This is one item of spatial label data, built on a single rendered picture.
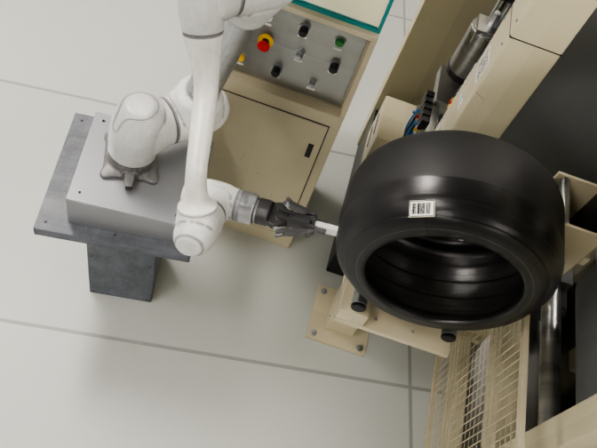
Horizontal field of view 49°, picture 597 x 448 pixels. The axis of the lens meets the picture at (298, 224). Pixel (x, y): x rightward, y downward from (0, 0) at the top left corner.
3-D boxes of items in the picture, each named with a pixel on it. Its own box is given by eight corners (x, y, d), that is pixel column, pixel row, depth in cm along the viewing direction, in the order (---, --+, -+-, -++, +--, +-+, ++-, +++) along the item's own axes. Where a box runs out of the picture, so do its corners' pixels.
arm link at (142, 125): (97, 137, 211) (102, 89, 193) (148, 122, 220) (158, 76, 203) (121, 175, 206) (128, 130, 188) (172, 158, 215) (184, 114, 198)
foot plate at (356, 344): (318, 284, 297) (319, 282, 296) (374, 303, 299) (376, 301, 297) (304, 337, 282) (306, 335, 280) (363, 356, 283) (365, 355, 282)
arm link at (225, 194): (239, 211, 192) (226, 236, 181) (187, 197, 193) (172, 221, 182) (243, 180, 186) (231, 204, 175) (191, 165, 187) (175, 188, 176)
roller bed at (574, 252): (510, 223, 222) (559, 170, 198) (551, 237, 223) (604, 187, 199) (506, 272, 211) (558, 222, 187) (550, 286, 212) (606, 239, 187)
